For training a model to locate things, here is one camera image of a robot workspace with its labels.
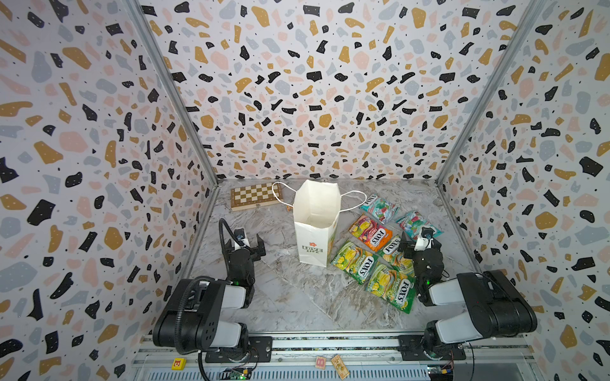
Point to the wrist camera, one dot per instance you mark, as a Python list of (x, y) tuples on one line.
[(425, 239), (242, 241)]

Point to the white paper bag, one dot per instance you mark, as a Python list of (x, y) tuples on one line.
[(316, 208)]

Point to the green Fox's candy bag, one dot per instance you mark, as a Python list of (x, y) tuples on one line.
[(355, 261), (395, 287)]

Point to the teal Fox's candy bag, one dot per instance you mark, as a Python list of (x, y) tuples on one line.
[(379, 208), (413, 222)]

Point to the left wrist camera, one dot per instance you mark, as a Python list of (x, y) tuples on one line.
[(242, 241)]

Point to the tan wooden card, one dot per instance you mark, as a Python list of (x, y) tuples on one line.
[(340, 367)]

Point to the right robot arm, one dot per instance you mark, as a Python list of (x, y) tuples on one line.
[(493, 306)]

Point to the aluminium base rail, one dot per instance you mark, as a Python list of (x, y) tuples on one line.
[(373, 355)]

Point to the yellow letter block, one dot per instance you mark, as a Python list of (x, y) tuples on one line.
[(178, 364)]

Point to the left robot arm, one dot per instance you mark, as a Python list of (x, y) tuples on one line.
[(191, 320)]

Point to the wooden chessboard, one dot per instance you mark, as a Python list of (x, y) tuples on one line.
[(254, 196)]

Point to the pink letter block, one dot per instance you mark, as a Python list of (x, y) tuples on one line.
[(320, 363)]

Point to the yellow-green candy bag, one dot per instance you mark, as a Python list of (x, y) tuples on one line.
[(391, 255)]

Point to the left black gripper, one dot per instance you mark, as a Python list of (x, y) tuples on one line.
[(256, 251)]

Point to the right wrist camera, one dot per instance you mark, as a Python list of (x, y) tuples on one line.
[(425, 239)]

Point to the orange Fox's fruits candy bag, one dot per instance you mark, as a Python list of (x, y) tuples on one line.
[(373, 234)]

